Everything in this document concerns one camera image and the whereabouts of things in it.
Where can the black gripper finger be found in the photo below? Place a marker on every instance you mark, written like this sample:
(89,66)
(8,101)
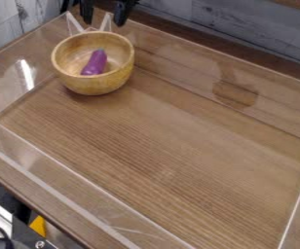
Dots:
(86,10)
(122,11)

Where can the purple toy eggplant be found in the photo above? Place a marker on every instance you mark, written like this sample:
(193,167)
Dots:
(96,64)

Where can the brown wooden bowl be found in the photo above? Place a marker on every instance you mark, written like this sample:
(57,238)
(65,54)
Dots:
(72,55)

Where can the yellow black equipment base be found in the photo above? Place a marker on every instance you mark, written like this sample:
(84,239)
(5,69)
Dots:
(26,238)

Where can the clear acrylic tray wall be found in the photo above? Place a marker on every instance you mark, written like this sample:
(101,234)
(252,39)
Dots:
(180,162)

